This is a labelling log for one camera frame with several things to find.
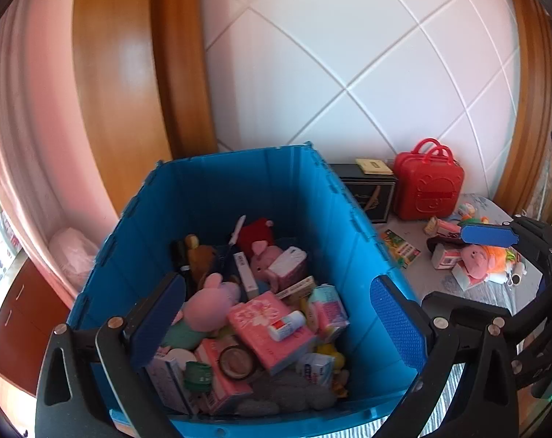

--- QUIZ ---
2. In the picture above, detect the pink white milk carton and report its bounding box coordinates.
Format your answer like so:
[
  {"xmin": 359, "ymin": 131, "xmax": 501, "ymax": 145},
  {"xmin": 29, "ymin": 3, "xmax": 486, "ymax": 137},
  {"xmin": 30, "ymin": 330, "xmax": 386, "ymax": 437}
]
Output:
[{"xmin": 432, "ymin": 244, "xmax": 461, "ymax": 270}]

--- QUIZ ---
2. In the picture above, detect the pink pig plush orange hood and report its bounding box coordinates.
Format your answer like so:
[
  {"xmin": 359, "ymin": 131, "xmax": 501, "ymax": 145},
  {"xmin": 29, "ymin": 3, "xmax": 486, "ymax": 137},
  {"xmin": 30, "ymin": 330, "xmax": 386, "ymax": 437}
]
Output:
[{"xmin": 458, "ymin": 244, "xmax": 520, "ymax": 284}]

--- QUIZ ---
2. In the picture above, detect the large white pink tissue pack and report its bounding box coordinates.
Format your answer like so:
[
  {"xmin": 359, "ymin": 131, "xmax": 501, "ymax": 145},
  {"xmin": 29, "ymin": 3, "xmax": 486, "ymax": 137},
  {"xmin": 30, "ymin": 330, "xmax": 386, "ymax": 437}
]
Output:
[{"xmin": 227, "ymin": 292, "xmax": 315, "ymax": 376}]

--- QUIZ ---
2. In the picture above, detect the white medicine bottle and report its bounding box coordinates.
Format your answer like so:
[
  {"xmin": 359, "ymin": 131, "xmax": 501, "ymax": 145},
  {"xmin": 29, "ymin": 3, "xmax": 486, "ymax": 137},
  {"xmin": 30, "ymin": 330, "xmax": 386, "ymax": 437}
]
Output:
[{"xmin": 268, "ymin": 311, "xmax": 306, "ymax": 342}]

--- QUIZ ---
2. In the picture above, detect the dark maroon knitted hat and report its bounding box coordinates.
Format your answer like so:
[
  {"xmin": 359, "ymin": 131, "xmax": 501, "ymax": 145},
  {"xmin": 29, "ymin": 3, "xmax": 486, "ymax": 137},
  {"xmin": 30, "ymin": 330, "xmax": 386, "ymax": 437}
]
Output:
[{"xmin": 423, "ymin": 226, "xmax": 465, "ymax": 253}]

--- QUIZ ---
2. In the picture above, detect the black tape roll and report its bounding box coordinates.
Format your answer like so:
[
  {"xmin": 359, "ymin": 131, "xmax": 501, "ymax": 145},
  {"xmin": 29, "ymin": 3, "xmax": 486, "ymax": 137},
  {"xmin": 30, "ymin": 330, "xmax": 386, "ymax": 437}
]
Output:
[{"xmin": 218, "ymin": 346, "xmax": 257, "ymax": 382}]

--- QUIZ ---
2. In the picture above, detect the white red toothpaste box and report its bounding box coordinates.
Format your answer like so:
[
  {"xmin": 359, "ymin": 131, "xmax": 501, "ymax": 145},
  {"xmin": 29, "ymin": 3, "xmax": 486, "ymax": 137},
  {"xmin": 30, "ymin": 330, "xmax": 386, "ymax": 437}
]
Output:
[{"xmin": 276, "ymin": 276, "xmax": 317, "ymax": 301}]

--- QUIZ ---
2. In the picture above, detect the white silver carton box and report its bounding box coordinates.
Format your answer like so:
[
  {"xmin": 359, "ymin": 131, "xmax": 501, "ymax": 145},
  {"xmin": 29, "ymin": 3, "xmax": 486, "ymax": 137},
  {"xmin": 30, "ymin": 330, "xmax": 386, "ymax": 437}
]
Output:
[{"xmin": 233, "ymin": 252, "xmax": 259, "ymax": 300}]

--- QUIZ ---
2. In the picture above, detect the pink pig plush in crate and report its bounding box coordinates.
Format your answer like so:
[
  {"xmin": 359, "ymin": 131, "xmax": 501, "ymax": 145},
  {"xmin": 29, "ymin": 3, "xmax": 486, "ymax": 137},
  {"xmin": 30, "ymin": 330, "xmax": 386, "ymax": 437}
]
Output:
[{"xmin": 173, "ymin": 273, "xmax": 241, "ymax": 332}]

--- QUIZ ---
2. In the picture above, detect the green orange medicine box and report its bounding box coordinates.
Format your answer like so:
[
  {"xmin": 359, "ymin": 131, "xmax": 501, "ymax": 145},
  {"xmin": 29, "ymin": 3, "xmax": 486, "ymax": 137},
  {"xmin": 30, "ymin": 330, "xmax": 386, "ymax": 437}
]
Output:
[{"xmin": 381, "ymin": 230, "xmax": 421, "ymax": 269}]

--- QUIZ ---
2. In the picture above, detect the dark red wooden cabinet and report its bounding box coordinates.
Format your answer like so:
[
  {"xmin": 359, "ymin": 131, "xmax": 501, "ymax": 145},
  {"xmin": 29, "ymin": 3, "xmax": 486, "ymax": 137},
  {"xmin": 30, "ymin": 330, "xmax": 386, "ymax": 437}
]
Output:
[{"xmin": 0, "ymin": 260, "xmax": 70, "ymax": 396}]

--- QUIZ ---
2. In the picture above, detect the pink plastic bag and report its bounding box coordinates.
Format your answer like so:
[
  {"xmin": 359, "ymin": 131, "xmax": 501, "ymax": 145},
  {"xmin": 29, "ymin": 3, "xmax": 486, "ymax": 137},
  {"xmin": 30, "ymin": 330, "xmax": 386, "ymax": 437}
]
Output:
[{"xmin": 49, "ymin": 227, "xmax": 99, "ymax": 293}]

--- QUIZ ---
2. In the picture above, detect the colourful toy ball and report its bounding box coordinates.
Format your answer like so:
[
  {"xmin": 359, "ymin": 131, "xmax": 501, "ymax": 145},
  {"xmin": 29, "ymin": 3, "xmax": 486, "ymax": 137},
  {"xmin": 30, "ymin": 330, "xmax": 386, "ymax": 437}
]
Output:
[{"xmin": 456, "ymin": 202, "xmax": 476, "ymax": 220}]

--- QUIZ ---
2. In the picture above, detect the red toy suitcase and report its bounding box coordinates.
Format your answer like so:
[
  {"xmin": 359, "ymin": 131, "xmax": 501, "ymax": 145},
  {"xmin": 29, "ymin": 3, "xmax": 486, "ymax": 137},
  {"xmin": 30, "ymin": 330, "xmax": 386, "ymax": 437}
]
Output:
[{"xmin": 393, "ymin": 138, "xmax": 465, "ymax": 220}]

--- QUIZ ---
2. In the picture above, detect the black gift box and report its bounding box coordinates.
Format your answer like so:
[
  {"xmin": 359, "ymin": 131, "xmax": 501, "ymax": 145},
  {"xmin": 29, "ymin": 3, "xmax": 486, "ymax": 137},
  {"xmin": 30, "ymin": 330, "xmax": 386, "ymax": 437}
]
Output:
[{"xmin": 330, "ymin": 163, "xmax": 397, "ymax": 223}]

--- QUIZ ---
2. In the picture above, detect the small beige box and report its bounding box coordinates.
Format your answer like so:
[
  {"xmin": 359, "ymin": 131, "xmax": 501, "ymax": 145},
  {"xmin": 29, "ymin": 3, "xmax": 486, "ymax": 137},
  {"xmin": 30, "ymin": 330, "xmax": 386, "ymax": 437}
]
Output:
[{"xmin": 355, "ymin": 158, "xmax": 394, "ymax": 176}]

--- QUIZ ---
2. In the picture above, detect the blue plastic storage crate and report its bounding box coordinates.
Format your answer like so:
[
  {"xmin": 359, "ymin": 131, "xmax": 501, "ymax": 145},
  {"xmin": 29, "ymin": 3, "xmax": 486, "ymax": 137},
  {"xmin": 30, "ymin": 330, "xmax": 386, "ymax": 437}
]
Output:
[{"xmin": 68, "ymin": 145, "xmax": 415, "ymax": 437}]

